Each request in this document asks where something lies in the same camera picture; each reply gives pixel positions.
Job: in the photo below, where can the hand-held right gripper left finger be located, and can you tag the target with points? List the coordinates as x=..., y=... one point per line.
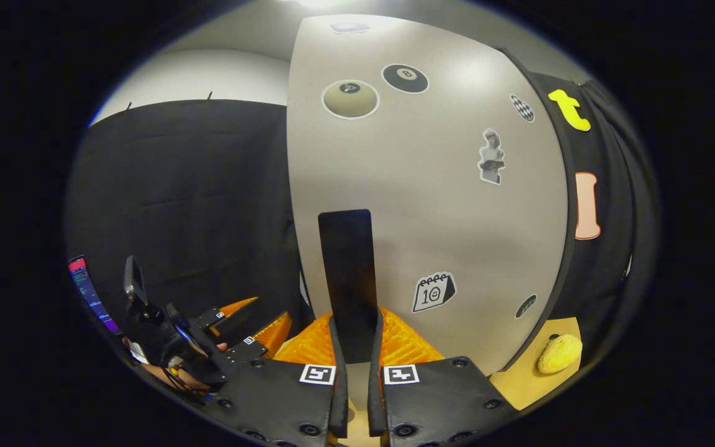
x=341, y=403

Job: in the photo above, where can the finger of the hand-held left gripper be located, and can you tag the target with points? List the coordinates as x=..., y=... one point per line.
x=242, y=354
x=233, y=320

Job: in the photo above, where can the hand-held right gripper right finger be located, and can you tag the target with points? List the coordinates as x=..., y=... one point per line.
x=375, y=403

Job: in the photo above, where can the grey cabinet door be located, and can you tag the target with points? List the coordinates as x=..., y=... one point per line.
x=432, y=217

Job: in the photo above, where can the computer monitor screen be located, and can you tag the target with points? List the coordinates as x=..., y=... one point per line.
x=87, y=288

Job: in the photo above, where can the black backdrop cloth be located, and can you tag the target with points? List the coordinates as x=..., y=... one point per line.
x=177, y=205

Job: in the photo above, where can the yellow rounded object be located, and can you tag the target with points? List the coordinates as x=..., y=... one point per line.
x=559, y=354

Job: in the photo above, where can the large ceiling light panel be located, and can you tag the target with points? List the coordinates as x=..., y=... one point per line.
x=314, y=3

